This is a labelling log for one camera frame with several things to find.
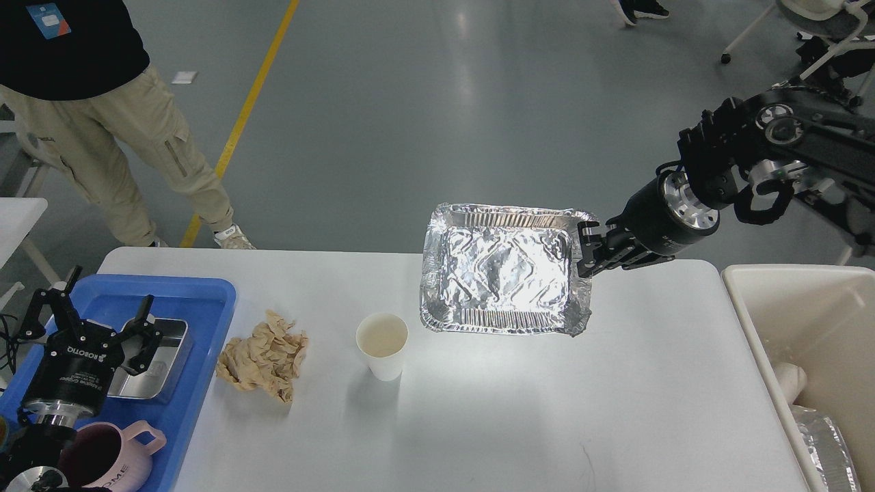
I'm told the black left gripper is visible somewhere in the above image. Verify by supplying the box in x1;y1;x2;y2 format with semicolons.
18;266;163;418

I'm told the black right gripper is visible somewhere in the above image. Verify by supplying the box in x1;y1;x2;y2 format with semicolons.
577;171;720;278

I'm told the small steel tray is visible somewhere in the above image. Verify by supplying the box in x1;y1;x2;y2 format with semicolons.
107;318;193;404

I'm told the aluminium foil tray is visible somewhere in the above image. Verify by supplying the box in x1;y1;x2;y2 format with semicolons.
420;204;599;337

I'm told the pink mug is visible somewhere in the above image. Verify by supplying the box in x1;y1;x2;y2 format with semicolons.
57;420;167;491

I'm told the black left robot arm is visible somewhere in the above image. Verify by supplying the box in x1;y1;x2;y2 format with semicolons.
2;266;165;491

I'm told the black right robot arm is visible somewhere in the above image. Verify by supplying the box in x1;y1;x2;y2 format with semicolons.
577;85;874;278

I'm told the blue plastic tray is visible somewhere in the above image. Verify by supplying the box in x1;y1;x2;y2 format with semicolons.
2;275;237;491

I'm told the white side table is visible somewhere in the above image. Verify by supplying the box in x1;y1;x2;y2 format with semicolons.
1;197;62;284

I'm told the crumpled brown paper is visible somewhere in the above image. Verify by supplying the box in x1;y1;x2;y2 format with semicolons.
215;310;310;405

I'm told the white chair left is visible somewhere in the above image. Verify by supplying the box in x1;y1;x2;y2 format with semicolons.
1;120;48;198

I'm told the white paper cup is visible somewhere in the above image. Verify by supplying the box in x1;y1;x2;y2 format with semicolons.
354;312;409;382

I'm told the beige plastic bin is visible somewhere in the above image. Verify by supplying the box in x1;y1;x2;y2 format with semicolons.
722;264;874;491

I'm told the passer-by in dark jeans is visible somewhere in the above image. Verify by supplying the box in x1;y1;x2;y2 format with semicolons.
610;0;670;26

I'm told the person in beige trousers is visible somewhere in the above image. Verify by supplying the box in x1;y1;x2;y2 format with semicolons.
1;1;252;249

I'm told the foil trash in bin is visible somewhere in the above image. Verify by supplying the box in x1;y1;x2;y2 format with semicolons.
790;405;860;491

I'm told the white office chair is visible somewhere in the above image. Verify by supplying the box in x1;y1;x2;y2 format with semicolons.
720;1;873;82

